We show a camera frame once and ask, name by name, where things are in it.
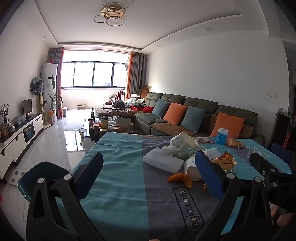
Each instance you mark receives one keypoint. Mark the white standing air conditioner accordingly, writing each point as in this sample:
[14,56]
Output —
[47,76]

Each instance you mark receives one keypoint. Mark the blue paper cup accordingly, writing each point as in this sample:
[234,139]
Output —
[222,136]

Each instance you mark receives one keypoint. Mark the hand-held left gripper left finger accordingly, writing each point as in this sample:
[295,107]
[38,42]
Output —
[90,171]

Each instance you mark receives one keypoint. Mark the pile of clothes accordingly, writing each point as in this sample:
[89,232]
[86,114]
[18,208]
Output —
[129,104]

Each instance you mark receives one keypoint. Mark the wooden picture frame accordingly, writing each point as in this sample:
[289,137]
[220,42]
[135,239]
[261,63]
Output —
[4,130]

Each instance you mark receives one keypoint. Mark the woven basket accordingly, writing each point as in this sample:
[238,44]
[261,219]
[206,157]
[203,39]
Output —
[83,134]

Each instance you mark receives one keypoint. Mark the black folded frame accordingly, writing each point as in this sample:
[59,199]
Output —
[281,127]

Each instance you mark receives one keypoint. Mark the small grey bin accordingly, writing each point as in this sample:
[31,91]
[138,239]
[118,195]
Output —
[65,111]

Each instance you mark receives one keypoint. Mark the teal and grey tablecloth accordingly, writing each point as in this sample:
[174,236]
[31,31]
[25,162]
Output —
[120,173]

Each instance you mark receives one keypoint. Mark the plastic wrapped bundle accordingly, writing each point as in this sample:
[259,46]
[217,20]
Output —
[20,119]

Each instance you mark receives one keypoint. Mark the blue plastic bin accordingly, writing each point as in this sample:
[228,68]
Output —
[46,169]

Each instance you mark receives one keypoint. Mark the cloth covered standing fan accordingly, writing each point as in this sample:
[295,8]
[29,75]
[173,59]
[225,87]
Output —
[36,85]

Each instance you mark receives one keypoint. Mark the grey and orange curtain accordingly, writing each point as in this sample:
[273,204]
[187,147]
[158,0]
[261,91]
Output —
[134,74]
[59,69]

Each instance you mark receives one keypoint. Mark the white paper bowl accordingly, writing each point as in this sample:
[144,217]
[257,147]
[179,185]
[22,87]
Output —
[190,165]

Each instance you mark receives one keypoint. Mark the green sofa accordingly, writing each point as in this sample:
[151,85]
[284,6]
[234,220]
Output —
[203,104]

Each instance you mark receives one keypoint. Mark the brown wooden board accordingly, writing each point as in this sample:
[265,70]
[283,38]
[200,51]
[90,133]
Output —
[144,91]

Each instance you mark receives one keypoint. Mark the small potted plant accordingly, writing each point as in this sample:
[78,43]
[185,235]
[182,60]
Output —
[52,59]

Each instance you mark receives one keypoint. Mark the green patterned plastic wrapper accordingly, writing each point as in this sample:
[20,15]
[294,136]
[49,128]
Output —
[185,154]

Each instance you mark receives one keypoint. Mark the red hanging garment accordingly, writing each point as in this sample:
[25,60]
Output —
[119,95]

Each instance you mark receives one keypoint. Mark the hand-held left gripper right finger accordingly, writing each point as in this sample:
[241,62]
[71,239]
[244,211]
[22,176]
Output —
[208,171]

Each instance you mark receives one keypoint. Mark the white and black cabinet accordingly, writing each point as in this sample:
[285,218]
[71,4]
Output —
[13,141]

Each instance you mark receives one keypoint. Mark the white pleated paper liner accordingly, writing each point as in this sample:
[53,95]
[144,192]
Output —
[211,153]

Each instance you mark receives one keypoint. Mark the blue cushion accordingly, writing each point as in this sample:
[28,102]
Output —
[193,118]
[160,108]

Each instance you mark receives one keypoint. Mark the orange peel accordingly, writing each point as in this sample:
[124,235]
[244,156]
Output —
[180,178]

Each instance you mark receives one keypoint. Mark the black monitor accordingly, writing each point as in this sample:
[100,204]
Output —
[27,106]

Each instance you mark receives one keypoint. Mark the blue and white ceramic pot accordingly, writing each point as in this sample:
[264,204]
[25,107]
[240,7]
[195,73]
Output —
[11,127]

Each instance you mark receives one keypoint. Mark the person's right hand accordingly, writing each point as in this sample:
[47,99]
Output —
[286,221]

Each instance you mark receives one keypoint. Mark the tall leafy plant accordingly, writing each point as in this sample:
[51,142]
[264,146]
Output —
[54,102]

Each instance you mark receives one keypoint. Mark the cardboard box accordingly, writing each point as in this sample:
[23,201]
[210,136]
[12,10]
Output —
[81,106]

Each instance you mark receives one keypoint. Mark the group of jars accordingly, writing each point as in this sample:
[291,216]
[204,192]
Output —
[101,126]

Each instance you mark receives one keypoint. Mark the golden snack wrapper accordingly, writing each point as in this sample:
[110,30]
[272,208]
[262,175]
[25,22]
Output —
[225,161]
[234,143]

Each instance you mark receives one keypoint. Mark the white bathroom scale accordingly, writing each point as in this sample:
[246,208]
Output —
[17,177]

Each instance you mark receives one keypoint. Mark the large window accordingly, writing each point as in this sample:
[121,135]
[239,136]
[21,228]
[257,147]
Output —
[83,74]

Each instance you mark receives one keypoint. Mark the small brown packet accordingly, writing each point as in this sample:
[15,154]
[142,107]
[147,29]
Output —
[205,140]

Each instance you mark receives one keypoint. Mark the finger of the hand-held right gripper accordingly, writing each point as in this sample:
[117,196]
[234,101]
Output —
[261,163]
[281,153]

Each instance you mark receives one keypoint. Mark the orange cushion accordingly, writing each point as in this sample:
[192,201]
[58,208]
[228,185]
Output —
[231,126]
[175,113]

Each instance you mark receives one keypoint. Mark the plant in blue vase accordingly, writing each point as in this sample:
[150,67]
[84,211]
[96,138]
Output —
[4,113]

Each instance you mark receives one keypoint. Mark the glass coffee table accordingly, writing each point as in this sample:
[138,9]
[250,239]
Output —
[85,136]

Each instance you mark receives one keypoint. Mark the white foam net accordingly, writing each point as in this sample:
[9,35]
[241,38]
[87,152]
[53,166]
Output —
[159,160]

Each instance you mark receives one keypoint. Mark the dotted white paper cup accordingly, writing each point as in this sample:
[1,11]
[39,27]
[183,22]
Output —
[182,140]

